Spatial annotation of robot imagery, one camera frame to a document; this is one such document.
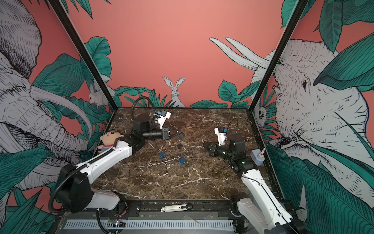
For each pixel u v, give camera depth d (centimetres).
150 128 65
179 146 98
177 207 75
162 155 93
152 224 70
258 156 86
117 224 70
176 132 72
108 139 92
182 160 91
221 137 69
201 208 75
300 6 69
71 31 77
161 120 69
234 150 58
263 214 44
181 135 73
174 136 72
